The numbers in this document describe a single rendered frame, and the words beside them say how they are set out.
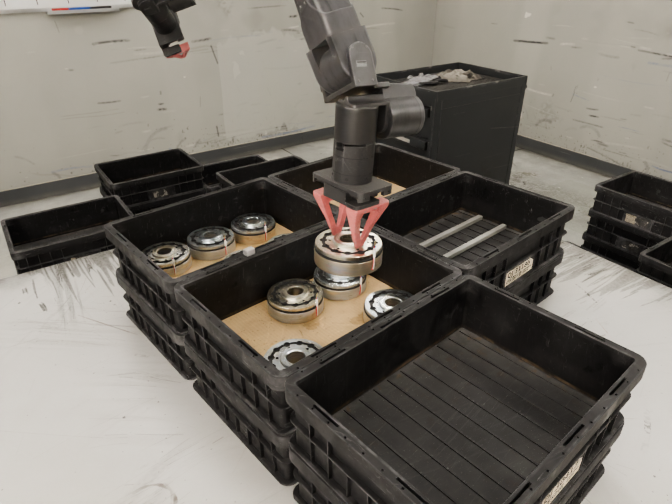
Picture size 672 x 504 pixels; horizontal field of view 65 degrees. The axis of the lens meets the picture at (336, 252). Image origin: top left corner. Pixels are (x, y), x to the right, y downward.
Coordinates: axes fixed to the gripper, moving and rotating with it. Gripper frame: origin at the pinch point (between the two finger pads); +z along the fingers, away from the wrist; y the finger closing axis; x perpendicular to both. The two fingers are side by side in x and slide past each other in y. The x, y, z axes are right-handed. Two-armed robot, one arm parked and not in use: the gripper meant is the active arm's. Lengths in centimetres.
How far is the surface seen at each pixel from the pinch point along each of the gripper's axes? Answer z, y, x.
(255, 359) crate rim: 11.7, -3.3, 19.0
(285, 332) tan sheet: 21.1, 9.0, 4.7
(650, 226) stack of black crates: 44, 2, -161
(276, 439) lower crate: 23.5, -7.5, 18.6
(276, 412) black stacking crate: 19.9, -6.2, 17.7
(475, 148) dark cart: 36, 85, -165
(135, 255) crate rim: 12.4, 34.6, 19.4
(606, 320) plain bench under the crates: 30, -21, -61
